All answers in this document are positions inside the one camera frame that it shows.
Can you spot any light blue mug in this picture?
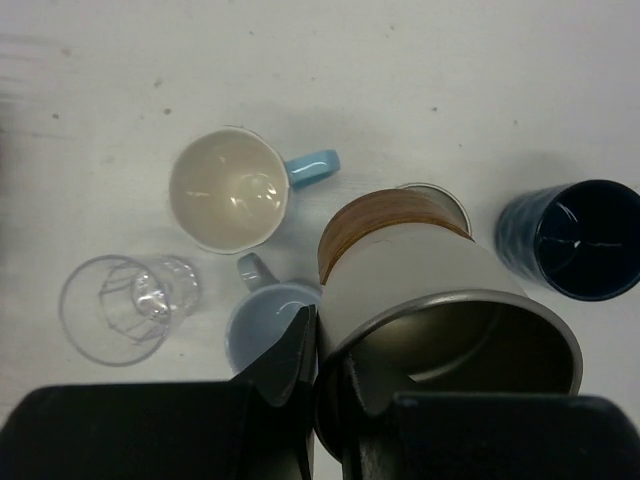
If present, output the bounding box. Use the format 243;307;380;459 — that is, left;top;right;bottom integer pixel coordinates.
168;126;341;254

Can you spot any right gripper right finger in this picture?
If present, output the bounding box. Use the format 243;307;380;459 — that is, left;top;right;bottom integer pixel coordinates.
342;351;639;479

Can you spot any beige brown-striped cup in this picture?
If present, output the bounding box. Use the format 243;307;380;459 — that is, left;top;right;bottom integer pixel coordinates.
398;182;472;235

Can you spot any dark blue mug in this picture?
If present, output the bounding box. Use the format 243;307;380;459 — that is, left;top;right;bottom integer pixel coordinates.
494;179;639;302

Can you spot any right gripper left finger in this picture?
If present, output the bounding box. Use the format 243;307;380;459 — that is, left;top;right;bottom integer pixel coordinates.
1;307;317;479

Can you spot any clear glass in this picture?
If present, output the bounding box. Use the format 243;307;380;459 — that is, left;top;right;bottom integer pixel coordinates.
58;254;202;367

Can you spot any white upside-down cup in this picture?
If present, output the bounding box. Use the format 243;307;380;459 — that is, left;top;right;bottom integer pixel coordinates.
223;252;324;406

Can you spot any beige cup with brown band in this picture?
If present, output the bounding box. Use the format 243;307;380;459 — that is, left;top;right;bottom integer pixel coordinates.
314;189;583;458

